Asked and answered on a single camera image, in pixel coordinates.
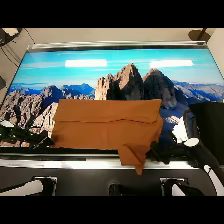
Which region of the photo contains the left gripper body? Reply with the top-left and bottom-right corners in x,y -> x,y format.
29,130 -> 56,150

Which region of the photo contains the brown shirt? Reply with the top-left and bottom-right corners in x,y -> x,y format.
50,98 -> 165,176

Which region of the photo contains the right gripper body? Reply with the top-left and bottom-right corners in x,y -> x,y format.
148,140 -> 176,165

